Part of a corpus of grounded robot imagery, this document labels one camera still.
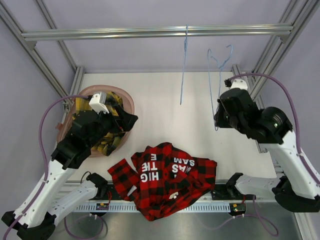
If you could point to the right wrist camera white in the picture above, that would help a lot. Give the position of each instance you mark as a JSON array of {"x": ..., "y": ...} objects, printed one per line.
[{"x": 236, "y": 83}]

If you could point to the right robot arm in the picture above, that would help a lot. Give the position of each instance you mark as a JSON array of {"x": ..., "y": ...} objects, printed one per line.
[{"x": 298, "y": 189}]

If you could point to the yellow plaid shirt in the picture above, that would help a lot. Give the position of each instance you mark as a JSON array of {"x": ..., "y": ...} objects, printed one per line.
[{"x": 99, "y": 131}]

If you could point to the aluminium frame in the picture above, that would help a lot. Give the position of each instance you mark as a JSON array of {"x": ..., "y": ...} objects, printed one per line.
[{"x": 157, "y": 101}]

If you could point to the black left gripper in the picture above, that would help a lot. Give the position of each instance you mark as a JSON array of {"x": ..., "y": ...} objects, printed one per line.
[{"x": 124, "y": 122}]

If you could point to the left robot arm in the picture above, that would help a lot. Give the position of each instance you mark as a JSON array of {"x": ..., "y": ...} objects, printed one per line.
[{"x": 38, "y": 216}]

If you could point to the red black plaid shirt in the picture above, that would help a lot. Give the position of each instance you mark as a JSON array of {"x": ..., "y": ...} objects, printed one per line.
[{"x": 163, "y": 180}]

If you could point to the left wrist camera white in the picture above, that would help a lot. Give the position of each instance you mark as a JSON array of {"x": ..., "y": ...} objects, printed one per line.
[{"x": 97, "y": 102}]

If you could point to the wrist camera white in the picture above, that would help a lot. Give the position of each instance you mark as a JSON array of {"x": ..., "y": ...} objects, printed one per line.
[
  {"x": 97, "y": 102},
  {"x": 236, "y": 83}
]

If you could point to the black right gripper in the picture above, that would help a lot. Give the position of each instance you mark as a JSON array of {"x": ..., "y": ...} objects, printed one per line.
[{"x": 220, "y": 122}]

